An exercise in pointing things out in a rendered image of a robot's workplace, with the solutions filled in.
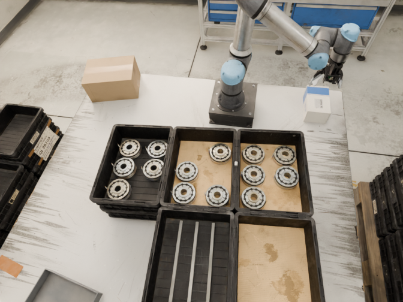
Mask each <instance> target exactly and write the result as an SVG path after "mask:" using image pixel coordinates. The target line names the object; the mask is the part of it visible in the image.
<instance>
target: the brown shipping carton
mask: <svg viewBox="0 0 403 302"><path fill-rule="evenodd" d="M140 76H141V74H140V71H139V68H138V65H137V62H136V59H135V56H134V55H131V56H118V57H112V58H99V59H88V60H87V63H86V67H85V71H84V74H83V78H82V83H81V85H82V86H83V88H84V90H85V92H86V93H87V95H88V97H89V98H90V100H91V101H92V102H103V101H116V100H124V99H137V98H139V88H140Z"/></svg>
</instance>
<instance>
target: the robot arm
mask: <svg viewBox="0 0 403 302"><path fill-rule="evenodd" d="M235 1H236V3H237V5H238V9H237V18H236V26H235V32H234V40H233V43H231V45H230V50H229V55H228V59H227V62H225V63H224V65H223V66H222V68H221V89H220V91H219V93H218V103H219V104H220V105H221V106H222V107H224V108H227V109H236V108H238V107H240V106H241V105H242V104H243V103H244V100H245V95H244V92H243V89H242V88H243V80H244V78H245V74H246V71H247V69H248V65H249V62H250V61H251V58H252V46H251V38H252V33H253V29H254V23H255V20H259V21H260V22H261V23H262V24H264V25H265V26H266V27H267V28H269V29H270V30H271V31H272V32H274V33H275V34H277V36H279V37H280V38H281V39H283V40H284V41H285V42H286V43H287V44H289V45H290V46H292V48H294V49H295V50H297V51H298V52H299V53H300V54H301V55H303V56H304V57H306V58H307V59H308V66H309V67H310V69H312V70H318V71H317V72H316V73H315V74H314V76H313V78H312V79H311V81H310V83H309V86H310V85H312V84H313V86H316V85H317V83H318V81H319V80H320V79H321V78H322V77H323V75H322V74H324V78H323V83H324V82H325V81H328V82H329V83H332V84H336V83H337V85H338V87H339V89H340V88H341V85H342V77H343V72H342V70H341V68H342V67H343V64H345V61H346V60H347V59H348V56H349V55H350V54H351V51H352V48H353V46H354V44H355V42H356V41H357V38H358V36H359V34H360V28H359V26H358V25H356V24H354V23H349V24H348V23H346V24H344V25H343V26H342V28H341V29H340V28H329V27H324V26H312V27H311V29H310V32H309V33H308V32H307V31H306V30H304V29H303V28H302V27H301V26H299V25H298V24H297V23H296V22H295V21H294V20H292V19H291V18H290V17H288V15H286V14H285V13H284V12H283V11H282V10H280V9H279V8H278V7H277V6H276V5H275V4H273V3H272V2H271V1H270V0H235ZM330 47H333V49H332V52H331V54H330V55H329V50H330ZM327 63H329V64H327Z"/></svg>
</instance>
